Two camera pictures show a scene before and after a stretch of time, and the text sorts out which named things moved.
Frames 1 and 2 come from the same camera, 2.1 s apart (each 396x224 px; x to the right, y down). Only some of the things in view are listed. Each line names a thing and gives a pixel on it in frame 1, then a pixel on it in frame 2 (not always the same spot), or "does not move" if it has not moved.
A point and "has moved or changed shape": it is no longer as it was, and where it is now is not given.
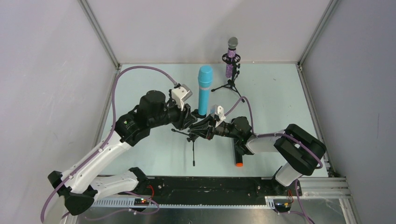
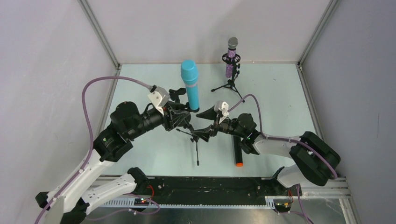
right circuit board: (282, 205) does not move
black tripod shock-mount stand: (234, 60) does not move
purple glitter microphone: (233, 44) does not move
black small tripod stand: (192, 137) has moved or changed shape
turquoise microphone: (205, 75) → (189, 74)
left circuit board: (141, 201) does not move
